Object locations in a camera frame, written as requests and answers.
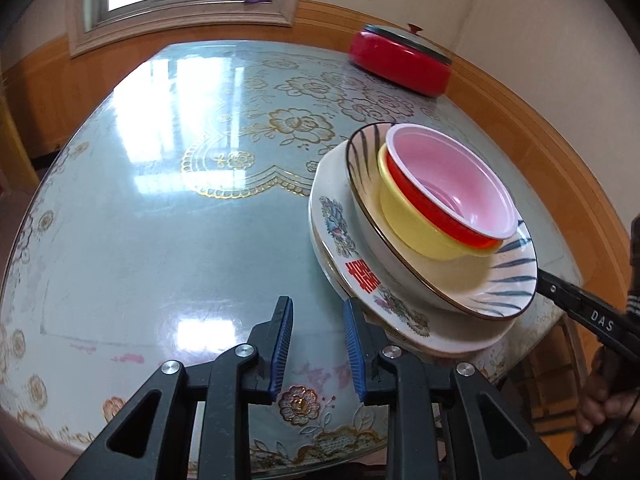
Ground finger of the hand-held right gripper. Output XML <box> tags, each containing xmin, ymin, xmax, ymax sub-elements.
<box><xmin>535</xmin><ymin>266</ymin><xmax>630</xmax><ymax>348</ymax></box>

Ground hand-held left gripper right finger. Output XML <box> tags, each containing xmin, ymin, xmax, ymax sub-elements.
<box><xmin>342</xmin><ymin>299</ymin><xmax>576</xmax><ymax>480</ymax></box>

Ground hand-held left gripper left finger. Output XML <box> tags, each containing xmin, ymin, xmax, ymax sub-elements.
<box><xmin>62</xmin><ymin>296</ymin><xmax>295</xmax><ymax>480</ymax></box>

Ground blue striped ceramic bowl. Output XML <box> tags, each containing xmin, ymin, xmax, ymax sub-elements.
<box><xmin>346</xmin><ymin>123</ymin><xmax>539</xmax><ymax>321</ymax></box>

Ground white deep plate red mark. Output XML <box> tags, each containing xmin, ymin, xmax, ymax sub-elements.
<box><xmin>315</xmin><ymin>140</ymin><xmax>516</xmax><ymax>353</ymax></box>
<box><xmin>307</xmin><ymin>180</ymin><xmax>516</xmax><ymax>358</ymax></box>

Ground yellow plastic bowl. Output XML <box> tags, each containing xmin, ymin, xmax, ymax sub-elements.
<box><xmin>377</xmin><ymin>144</ymin><xmax>503</xmax><ymax>261</ymax></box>

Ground red plastic bowl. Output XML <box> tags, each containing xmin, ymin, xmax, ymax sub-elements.
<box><xmin>385</xmin><ymin>123</ymin><xmax>519</xmax><ymax>250</ymax></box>

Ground person's right hand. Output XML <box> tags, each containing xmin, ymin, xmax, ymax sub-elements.
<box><xmin>576</xmin><ymin>360</ymin><xmax>640</xmax><ymax>435</ymax></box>

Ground wooden stool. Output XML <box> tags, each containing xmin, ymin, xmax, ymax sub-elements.
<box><xmin>500</xmin><ymin>317</ymin><xmax>593</xmax><ymax>441</ymax></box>

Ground red electric cooker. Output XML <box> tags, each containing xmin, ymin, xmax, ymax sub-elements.
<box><xmin>348</xmin><ymin>30</ymin><xmax>451</xmax><ymax>98</ymax></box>

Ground grey cooker lid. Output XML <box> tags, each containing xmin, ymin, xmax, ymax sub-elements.
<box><xmin>362</xmin><ymin>23</ymin><xmax>453</xmax><ymax>66</ymax></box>

